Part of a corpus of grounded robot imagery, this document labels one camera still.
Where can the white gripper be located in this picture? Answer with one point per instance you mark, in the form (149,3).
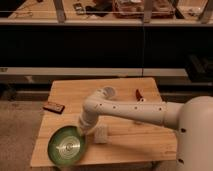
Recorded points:
(86,124)

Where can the green ceramic bowl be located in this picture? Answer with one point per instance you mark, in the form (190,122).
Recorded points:
(66,146)

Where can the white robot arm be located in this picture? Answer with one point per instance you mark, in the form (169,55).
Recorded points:
(192,120)

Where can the white sponge block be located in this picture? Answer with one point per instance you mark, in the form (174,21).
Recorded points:
(101,134)

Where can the brown snack bar package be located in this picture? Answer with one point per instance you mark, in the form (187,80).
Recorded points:
(54,107)

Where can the wooden table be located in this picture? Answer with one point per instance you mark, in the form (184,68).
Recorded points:
(128,142)

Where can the white rooster figurine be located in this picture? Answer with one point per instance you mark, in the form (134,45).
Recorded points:
(139,98)

